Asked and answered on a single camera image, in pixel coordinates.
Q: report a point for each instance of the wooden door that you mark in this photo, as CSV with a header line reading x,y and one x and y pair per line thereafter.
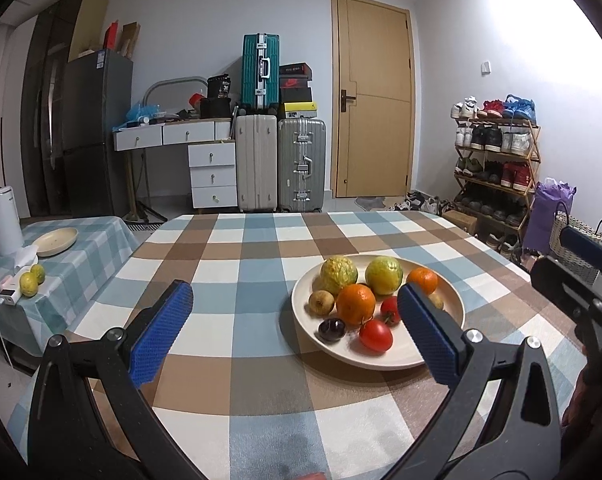
x,y
371,90

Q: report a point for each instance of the dark purple passion fruit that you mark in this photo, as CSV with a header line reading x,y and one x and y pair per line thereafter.
x,y
331,330

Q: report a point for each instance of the large orange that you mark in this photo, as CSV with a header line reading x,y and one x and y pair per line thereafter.
x,y
356,304

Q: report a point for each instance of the yellow-green passion fruit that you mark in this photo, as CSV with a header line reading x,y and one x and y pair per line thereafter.
x,y
383,275

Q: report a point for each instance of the silver suitcase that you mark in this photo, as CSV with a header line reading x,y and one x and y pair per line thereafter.
x,y
301,160

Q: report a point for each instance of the purple bag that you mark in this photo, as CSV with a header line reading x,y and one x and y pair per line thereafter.
x,y
546,215

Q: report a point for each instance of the dark wardrobe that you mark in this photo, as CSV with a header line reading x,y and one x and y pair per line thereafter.
x,y
46,110

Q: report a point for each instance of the red container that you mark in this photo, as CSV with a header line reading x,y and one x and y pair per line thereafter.
x,y
197,100

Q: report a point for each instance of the brown kiwi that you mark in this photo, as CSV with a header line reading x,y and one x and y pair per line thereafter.
x,y
321,302

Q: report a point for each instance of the grey refrigerator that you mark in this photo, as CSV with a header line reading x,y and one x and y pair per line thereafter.
x,y
96,135

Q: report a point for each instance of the white power strip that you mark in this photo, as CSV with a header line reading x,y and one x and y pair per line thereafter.
x,y
8,294

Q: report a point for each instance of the small cream plate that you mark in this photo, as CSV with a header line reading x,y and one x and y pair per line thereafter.
x,y
55,241

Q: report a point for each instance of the white desk with drawers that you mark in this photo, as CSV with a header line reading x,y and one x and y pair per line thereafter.
x,y
201,160

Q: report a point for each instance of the wrinkled yellow passion fruit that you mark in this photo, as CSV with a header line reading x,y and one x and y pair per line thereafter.
x,y
338,275

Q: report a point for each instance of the low cardboard box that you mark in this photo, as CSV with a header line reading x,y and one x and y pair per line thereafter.
x,y
460,221

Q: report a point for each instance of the small red tomato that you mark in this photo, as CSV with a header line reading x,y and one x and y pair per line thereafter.
x,y
390,310

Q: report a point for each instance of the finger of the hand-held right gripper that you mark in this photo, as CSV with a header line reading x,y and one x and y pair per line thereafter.
x,y
556,275
583,249

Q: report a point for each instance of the shoe rack with shoes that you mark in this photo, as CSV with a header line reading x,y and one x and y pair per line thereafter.
x,y
491,135

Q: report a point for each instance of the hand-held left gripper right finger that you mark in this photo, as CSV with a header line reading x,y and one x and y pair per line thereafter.
x,y
426,330

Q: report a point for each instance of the yellow black shoe box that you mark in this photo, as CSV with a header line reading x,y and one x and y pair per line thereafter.
x,y
300,109

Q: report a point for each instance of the plain black shoe box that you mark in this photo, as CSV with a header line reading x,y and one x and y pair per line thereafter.
x,y
296,95

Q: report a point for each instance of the pile of loose shoes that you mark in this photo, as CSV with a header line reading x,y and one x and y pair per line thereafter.
x,y
421,202

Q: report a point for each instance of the blue plastic bag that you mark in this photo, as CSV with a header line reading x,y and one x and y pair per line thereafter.
x,y
143,111

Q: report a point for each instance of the teal suitcase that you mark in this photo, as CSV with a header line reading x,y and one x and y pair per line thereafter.
x,y
258,70

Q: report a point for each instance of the small orange tangerine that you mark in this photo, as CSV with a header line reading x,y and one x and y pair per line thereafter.
x,y
423,280

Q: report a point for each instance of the teal checked tablecloth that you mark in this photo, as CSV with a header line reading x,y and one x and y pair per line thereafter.
x,y
81,260

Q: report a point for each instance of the woven basket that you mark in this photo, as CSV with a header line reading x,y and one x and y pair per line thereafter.
x,y
568,240

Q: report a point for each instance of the grey arched frame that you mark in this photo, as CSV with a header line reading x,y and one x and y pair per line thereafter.
x,y
173,81

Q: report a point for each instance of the small brown cardboard box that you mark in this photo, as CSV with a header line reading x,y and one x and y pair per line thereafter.
x,y
130,40

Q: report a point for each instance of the brown blue checked tablecloth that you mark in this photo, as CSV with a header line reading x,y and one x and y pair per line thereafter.
x,y
231,285

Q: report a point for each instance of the beige suitcase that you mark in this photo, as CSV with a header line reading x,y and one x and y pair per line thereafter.
x,y
256,160

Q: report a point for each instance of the large flat cardboard box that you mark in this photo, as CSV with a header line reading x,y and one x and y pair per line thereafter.
x,y
88,20

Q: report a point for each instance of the white electric kettle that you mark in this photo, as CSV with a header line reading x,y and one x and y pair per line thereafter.
x,y
3,220

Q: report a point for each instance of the cream round plate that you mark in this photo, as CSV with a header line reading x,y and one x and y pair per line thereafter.
x,y
406,350

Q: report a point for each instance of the grey doormat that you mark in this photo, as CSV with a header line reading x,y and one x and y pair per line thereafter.
x,y
370,202

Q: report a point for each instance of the red paper bag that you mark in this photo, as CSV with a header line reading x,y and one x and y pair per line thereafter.
x,y
111,37

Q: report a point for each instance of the large red tomato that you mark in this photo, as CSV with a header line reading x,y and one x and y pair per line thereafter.
x,y
376,336

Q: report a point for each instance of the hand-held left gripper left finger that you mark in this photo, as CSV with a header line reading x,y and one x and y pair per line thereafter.
x,y
161,330

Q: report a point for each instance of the small green-yellow citrus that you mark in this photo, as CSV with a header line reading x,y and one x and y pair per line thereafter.
x,y
28,285
37,273

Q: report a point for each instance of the black tub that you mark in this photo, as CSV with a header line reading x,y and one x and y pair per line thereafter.
x,y
219,87

